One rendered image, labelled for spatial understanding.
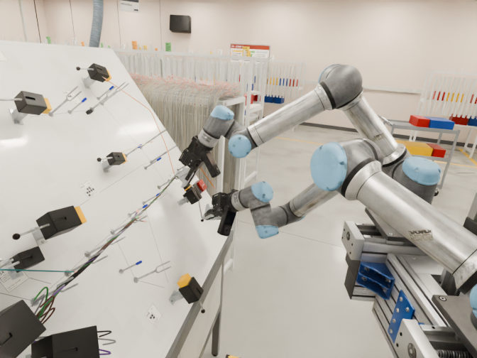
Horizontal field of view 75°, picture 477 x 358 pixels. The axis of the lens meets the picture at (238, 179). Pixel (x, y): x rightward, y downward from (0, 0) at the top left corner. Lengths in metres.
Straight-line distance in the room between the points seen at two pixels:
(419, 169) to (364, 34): 8.14
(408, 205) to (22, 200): 0.88
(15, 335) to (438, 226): 0.76
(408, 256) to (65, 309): 1.06
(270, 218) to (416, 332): 0.51
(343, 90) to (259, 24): 8.78
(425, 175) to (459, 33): 8.27
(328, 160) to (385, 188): 0.14
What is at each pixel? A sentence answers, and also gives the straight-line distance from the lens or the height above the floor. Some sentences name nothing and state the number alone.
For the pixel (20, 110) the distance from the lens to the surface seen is 0.98.
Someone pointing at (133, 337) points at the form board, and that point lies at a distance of 0.97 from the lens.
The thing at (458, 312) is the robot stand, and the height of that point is 1.16.
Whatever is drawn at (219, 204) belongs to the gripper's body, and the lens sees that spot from 1.20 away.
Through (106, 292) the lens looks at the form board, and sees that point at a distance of 0.95.
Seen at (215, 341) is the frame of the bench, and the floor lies 0.12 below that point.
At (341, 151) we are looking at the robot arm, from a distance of 0.76.
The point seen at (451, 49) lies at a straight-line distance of 9.32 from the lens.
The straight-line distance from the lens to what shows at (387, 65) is 9.18.
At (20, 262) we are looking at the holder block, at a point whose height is 1.27.
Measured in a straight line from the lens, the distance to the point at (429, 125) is 5.06.
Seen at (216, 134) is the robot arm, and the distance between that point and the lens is 1.16.
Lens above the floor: 1.68
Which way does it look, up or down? 21 degrees down
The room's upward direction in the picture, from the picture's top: 4 degrees clockwise
